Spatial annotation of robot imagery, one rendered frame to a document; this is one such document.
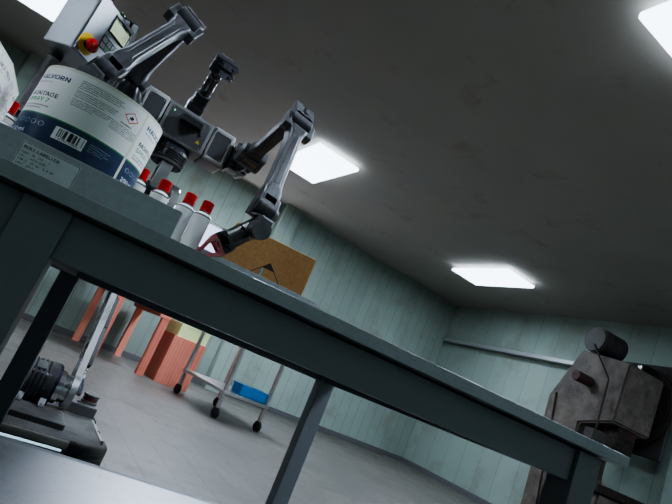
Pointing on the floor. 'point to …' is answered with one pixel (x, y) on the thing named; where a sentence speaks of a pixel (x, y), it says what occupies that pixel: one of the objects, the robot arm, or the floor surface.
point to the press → (610, 408)
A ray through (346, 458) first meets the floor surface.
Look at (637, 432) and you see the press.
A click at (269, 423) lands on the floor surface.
